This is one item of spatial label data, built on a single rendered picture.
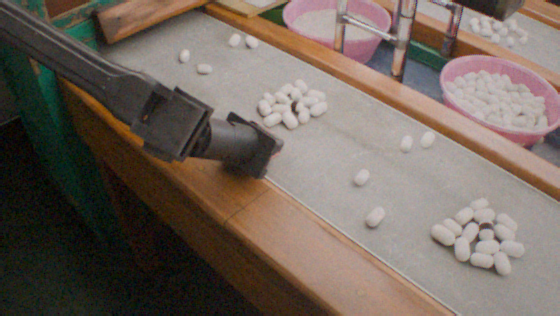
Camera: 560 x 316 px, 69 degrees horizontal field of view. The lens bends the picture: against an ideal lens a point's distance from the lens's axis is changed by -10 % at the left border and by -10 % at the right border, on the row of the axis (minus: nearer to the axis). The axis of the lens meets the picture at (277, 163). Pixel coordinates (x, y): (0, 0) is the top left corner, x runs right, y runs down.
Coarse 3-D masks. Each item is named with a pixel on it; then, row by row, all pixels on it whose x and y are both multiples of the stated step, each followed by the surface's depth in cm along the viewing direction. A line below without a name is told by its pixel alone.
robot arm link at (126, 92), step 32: (0, 0) 47; (0, 32) 48; (32, 32) 48; (64, 32) 51; (64, 64) 49; (96, 64) 50; (96, 96) 50; (128, 96) 51; (160, 96) 52; (160, 128) 51; (192, 128) 54
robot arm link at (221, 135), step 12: (216, 120) 59; (204, 132) 57; (216, 132) 58; (228, 132) 60; (204, 144) 58; (216, 144) 58; (228, 144) 60; (192, 156) 59; (204, 156) 59; (216, 156) 60
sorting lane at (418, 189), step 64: (128, 64) 98; (192, 64) 97; (256, 64) 97; (320, 128) 81; (384, 128) 82; (320, 192) 70; (384, 192) 70; (448, 192) 70; (512, 192) 70; (384, 256) 62; (448, 256) 62
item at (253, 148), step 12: (228, 120) 69; (240, 120) 68; (240, 132) 62; (252, 132) 65; (264, 132) 65; (240, 144) 62; (252, 144) 64; (264, 144) 65; (276, 144) 64; (228, 156) 62; (240, 156) 64; (252, 156) 66; (264, 156) 65; (252, 168) 66; (264, 168) 65
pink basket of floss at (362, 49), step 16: (304, 0) 116; (320, 0) 118; (336, 0) 118; (352, 0) 117; (368, 0) 114; (288, 16) 112; (368, 16) 116; (384, 16) 110; (352, 48) 102; (368, 48) 104
